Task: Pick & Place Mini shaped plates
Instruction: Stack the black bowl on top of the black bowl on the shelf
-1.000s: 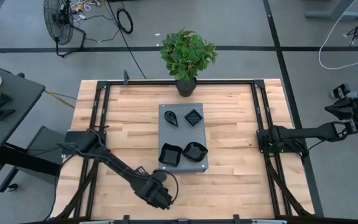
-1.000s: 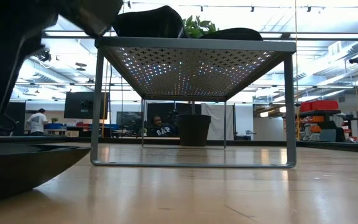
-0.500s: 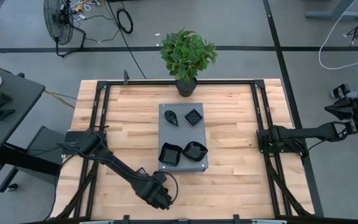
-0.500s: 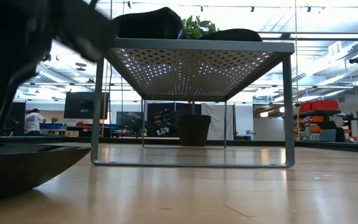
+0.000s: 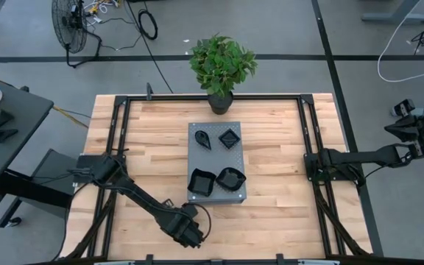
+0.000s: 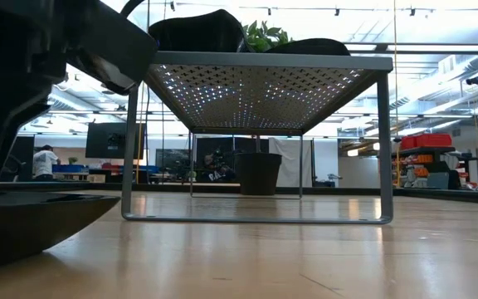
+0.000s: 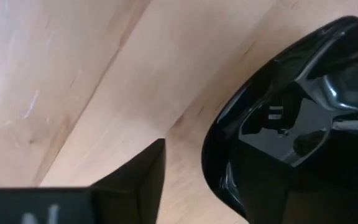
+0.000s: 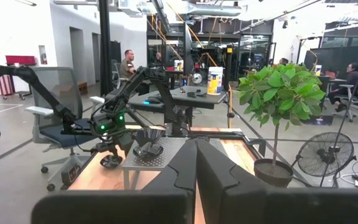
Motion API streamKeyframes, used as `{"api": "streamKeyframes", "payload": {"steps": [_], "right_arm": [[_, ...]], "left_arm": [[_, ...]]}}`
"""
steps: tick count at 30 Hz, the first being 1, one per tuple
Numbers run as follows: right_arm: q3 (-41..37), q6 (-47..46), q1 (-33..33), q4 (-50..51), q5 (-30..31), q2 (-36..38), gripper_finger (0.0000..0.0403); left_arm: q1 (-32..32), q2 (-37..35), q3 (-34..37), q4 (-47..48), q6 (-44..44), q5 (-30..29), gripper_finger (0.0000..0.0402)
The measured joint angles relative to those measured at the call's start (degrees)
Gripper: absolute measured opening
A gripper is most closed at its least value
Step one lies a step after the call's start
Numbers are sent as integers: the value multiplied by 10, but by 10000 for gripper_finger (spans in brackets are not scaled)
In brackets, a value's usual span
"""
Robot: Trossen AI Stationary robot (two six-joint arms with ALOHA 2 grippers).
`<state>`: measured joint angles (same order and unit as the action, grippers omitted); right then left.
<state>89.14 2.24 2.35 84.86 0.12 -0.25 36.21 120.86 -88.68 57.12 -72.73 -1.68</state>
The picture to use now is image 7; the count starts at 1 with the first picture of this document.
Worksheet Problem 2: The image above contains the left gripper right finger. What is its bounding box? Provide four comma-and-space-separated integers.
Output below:
233, 139, 358, 224

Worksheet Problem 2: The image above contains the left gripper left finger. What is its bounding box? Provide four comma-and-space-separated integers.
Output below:
89, 138, 167, 224

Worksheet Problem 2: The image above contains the black leaf-shaped plate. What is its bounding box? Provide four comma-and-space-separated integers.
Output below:
201, 15, 358, 224

